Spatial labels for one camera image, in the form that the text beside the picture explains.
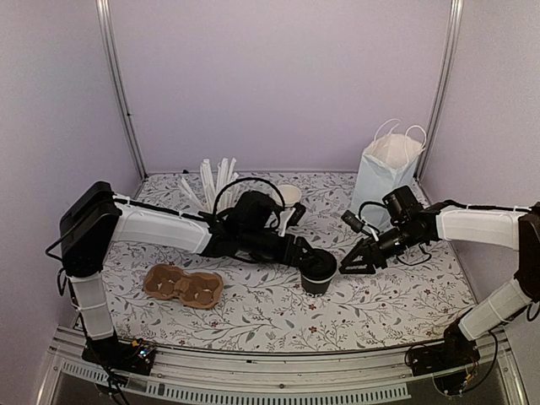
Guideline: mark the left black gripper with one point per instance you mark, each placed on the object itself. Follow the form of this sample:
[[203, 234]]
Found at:
[[296, 251]]

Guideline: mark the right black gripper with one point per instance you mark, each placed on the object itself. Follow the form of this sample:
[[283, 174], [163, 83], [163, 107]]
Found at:
[[377, 258]]

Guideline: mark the black plastic cup lid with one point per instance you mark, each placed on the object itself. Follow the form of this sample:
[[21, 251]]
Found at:
[[318, 266]]

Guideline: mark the black paper coffee cup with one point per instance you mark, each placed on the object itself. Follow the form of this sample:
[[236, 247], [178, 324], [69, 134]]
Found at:
[[316, 283]]

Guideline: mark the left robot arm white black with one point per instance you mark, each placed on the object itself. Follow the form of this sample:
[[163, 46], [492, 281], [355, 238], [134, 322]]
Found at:
[[101, 217]]

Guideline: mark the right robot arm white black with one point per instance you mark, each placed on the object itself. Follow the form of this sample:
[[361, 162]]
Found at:
[[413, 224]]

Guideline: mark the light blue paper bag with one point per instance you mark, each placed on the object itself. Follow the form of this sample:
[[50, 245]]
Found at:
[[387, 163]]

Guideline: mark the white cup holding straws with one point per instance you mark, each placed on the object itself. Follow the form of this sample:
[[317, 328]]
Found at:
[[216, 217]]

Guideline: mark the bundle of white wrapped straws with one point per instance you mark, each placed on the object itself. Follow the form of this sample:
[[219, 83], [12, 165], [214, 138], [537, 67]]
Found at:
[[212, 183]]

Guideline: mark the brown cardboard cup carrier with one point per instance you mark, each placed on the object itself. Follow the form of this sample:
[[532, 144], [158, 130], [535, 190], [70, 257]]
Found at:
[[195, 290]]

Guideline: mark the floral patterned table mat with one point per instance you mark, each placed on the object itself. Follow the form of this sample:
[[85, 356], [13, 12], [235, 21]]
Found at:
[[264, 308]]

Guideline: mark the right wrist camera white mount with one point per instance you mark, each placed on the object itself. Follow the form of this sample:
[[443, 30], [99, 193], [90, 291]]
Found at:
[[359, 225]]

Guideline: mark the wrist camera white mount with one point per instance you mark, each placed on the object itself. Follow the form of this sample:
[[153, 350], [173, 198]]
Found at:
[[290, 217], [359, 225]]

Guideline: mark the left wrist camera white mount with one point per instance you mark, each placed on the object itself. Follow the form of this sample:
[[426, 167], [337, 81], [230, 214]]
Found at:
[[290, 217]]

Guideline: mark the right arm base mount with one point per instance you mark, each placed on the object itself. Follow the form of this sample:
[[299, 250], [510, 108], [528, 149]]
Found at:
[[452, 363]]

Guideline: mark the aluminium front rail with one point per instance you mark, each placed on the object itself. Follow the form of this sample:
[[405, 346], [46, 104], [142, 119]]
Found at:
[[195, 376]]

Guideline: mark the right aluminium frame post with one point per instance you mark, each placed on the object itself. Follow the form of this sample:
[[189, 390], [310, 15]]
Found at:
[[448, 58]]

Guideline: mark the aluminium frame post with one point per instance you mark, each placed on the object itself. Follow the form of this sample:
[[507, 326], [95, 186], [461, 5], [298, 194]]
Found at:
[[103, 9], [448, 58]]

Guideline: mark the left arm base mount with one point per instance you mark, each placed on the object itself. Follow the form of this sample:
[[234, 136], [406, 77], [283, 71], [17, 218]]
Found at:
[[136, 357]]

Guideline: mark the left aluminium frame post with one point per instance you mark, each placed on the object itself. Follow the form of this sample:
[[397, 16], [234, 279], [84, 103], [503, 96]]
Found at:
[[103, 9]]

